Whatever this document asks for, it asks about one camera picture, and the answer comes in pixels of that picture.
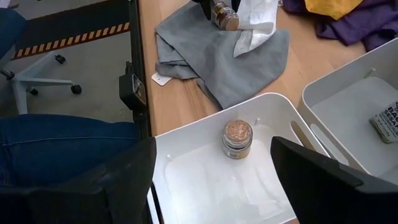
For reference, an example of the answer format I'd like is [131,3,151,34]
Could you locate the small cork-lid glass jar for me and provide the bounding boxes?
[221,119,254,160]

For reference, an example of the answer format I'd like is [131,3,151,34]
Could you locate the clear plastic bottle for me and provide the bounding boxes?
[210,0,241,32]

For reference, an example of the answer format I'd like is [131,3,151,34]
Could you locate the light grey plastic bin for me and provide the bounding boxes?
[297,37,398,186]

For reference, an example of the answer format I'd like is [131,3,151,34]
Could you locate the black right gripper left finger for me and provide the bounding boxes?
[0,136,158,224]

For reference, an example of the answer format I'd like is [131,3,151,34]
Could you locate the grey cloth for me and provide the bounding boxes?
[151,1,290,110]

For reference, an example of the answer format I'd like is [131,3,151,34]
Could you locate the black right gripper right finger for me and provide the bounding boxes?
[270,136,398,224]

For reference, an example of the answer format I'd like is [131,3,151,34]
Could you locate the yellow black hazard tape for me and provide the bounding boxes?
[11,21,131,61]

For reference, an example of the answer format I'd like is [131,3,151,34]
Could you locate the yellow cloth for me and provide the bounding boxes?
[303,0,364,21]

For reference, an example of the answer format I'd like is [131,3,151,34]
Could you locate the black table-level camera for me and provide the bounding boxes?
[118,73,147,110]

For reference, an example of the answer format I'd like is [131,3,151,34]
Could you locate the purple cloth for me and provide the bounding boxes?
[281,0,398,53]

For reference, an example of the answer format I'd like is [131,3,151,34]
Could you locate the white cloth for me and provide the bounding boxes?
[232,0,280,58]

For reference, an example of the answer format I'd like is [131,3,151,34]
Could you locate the office chair white base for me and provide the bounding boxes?
[0,7,83,115]

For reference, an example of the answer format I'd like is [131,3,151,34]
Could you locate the person's leg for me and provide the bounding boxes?
[0,113,140,189]

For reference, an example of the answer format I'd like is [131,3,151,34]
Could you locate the white plastic bin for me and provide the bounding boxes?
[145,92,331,224]

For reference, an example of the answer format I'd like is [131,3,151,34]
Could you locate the white-lid bagel sesame jar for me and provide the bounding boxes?
[369,100,398,144]

